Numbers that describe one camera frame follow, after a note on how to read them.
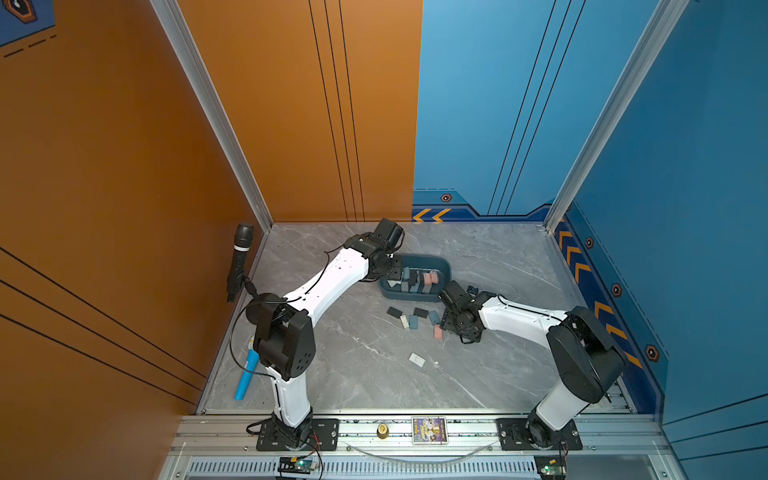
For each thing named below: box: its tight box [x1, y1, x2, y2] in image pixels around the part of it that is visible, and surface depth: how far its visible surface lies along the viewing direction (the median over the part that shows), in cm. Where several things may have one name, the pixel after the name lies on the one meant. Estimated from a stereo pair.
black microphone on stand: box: [227, 223, 257, 303], surface depth 79 cm
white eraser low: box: [408, 352, 426, 368], surface depth 87 cm
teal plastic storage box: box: [378, 253, 452, 302], surface depth 102 cm
